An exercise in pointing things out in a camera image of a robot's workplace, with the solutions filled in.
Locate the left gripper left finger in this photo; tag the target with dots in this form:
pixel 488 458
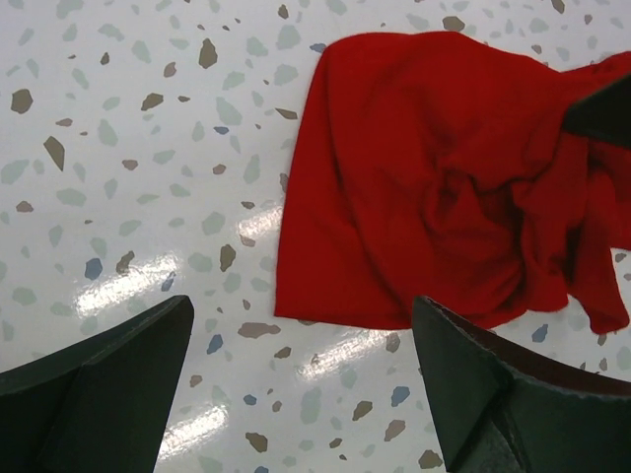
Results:
pixel 100 405

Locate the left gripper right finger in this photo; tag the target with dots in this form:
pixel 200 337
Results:
pixel 500 407

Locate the bright red t-shirt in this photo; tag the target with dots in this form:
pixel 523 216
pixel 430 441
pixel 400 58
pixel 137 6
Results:
pixel 435 165

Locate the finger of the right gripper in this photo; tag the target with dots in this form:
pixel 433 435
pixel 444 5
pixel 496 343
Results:
pixel 604 115

